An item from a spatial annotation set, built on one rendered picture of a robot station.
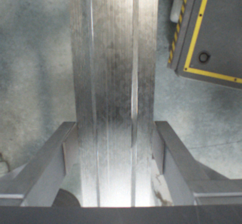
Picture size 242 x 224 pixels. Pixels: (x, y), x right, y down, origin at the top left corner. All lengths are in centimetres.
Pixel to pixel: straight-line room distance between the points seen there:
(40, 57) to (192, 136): 89
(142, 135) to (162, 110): 80
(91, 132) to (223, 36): 55
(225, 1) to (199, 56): 17
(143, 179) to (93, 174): 5
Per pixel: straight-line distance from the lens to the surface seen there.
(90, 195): 19
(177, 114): 97
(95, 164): 17
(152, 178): 83
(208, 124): 106
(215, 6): 64
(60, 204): 105
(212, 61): 63
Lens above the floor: 88
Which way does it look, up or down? 76 degrees down
